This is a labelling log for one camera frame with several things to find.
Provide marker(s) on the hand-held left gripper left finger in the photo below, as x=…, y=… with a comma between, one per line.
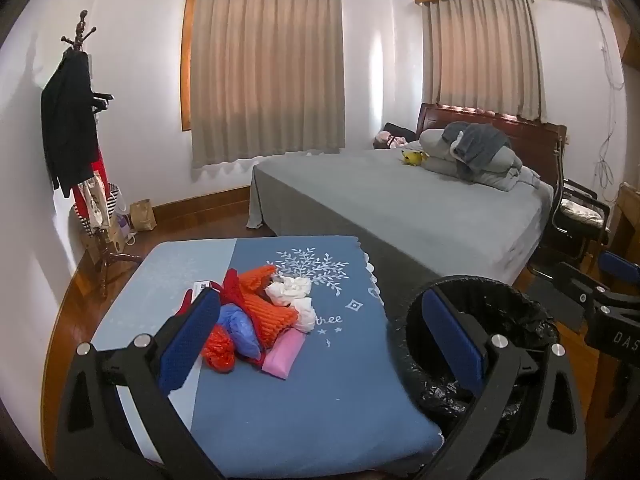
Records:
x=190, y=340

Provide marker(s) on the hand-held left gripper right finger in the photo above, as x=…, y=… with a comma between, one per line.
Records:
x=452, y=340

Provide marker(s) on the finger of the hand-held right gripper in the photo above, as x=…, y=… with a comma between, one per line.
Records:
x=620, y=266
x=572, y=292

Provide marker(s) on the red mesh bag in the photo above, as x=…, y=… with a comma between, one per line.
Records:
x=220, y=351

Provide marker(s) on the black-lined trash bin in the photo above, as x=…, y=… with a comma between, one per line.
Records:
x=525, y=310

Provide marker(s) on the blue plastic bag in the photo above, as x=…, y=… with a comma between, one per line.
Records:
x=241, y=331

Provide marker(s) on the white printed box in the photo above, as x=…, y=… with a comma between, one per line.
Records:
x=202, y=286

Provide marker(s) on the red plastic bag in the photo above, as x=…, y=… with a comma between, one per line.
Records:
x=233, y=285

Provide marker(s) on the large orange foam net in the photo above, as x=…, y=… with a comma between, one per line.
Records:
x=270, y=320

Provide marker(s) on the small orange foam net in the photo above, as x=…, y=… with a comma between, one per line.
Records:
x=255, y=278

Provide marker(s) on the large white paper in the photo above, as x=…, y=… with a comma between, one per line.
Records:
x=287, y=290

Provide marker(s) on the small white paper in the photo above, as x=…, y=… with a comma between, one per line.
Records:
x=305, y=316

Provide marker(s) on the grey floor mat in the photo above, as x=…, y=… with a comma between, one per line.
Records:
x=555, y=300

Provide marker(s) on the wooden cabinet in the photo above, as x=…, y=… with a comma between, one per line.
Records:
x=625, y=220

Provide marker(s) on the black metal chair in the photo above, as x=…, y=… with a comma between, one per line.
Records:
x=565, y=235

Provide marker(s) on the chair cushion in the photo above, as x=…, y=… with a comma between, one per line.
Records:
x=580, y=210

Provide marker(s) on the wooden coat rack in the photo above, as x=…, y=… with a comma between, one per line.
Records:
x=106, y=260

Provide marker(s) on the white shopping bag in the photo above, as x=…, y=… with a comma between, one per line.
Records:
x=120, y=232

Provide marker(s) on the brown paper bag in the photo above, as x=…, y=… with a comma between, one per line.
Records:
x=143, y=216

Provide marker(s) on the blue patterned tablecloth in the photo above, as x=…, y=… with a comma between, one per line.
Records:
x=310, y=410

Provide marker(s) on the wooden headboard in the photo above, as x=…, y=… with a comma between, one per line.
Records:
x=540, y=142

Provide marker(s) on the grey sheeted bed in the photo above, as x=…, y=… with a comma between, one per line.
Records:
x=400, y=200

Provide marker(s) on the striped tote bag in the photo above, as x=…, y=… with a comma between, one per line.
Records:
x=112, y=200

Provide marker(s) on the white printed tote bag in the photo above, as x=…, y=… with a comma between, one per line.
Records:
x=96, y=200

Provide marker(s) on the grey-blue garment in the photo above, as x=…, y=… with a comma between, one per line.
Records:
x=482, y=142

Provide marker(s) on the yellow plush toy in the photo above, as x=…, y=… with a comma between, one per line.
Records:
x=414, y=157

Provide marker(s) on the folded grey duvet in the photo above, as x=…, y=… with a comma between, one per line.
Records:
x=435, y=152

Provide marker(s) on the red garment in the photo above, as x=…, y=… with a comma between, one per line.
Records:
x=100, y=170

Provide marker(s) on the pink cloth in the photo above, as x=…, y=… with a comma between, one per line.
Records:
x=384, y=139

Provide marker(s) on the black bag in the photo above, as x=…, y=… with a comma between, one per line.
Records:
x=400, y=132

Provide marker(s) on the narrow beige curtain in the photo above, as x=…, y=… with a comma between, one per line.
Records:
x=482, y=60

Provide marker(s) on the black coat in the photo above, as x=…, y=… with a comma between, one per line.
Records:
x=70, y=120

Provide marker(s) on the wide beige curtain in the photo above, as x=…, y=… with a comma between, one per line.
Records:
x=265, y=70

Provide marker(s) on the wooden window frame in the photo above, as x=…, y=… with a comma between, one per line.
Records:
x=187, y=60

